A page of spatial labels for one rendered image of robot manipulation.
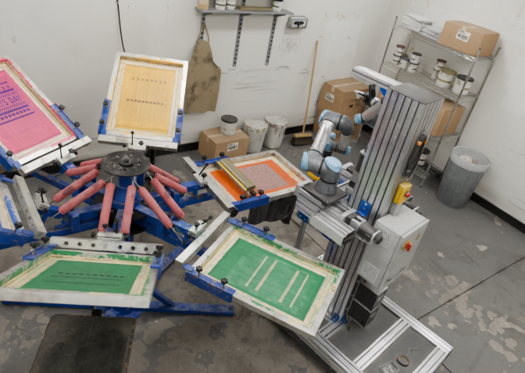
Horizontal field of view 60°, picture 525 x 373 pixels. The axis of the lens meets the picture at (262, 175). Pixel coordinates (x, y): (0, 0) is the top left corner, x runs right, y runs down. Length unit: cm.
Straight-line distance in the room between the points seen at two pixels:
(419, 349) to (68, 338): 249
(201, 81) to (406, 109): 306
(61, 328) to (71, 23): 296
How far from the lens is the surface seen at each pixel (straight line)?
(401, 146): 281
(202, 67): 526
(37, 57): 468
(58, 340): 243
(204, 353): 354
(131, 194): 279
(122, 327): 244
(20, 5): 453
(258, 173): 364
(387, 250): 304
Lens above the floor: 285
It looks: 31 degrees down
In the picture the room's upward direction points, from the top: 12 degrees clockwise
